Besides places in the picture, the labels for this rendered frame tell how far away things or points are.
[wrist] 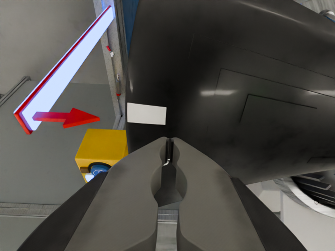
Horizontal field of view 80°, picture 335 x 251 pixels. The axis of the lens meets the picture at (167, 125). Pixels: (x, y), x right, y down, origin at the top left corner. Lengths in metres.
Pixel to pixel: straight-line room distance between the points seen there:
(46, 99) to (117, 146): 0.25
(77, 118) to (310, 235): 0.46
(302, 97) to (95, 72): 1.51
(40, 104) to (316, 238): 0.50
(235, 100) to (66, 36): 1.45
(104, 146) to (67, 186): 0.59
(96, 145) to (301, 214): 0.43
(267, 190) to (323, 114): 0.61
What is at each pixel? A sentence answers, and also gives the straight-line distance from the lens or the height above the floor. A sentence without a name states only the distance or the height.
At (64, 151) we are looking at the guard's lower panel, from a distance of 1.16.
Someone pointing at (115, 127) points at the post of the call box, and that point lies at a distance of 0.59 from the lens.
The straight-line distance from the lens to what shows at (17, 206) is 1.07.
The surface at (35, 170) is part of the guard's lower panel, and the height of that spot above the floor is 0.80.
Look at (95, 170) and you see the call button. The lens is 0.45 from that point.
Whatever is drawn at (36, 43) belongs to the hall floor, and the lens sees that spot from 1.68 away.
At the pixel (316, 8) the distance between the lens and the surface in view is 0.47.
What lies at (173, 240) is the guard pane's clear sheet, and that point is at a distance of 0.88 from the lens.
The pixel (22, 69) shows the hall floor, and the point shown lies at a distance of 1.86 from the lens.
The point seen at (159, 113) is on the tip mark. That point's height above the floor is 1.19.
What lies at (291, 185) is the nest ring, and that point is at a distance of 0.42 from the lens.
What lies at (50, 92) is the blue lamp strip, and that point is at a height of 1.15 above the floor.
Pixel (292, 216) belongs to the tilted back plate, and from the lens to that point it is 0.48.
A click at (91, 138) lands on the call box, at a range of 0.48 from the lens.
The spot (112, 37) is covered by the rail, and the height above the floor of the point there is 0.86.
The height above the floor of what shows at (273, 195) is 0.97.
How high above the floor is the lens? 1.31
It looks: 46 degrees down
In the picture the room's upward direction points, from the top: 178 degrees counter-clockwise
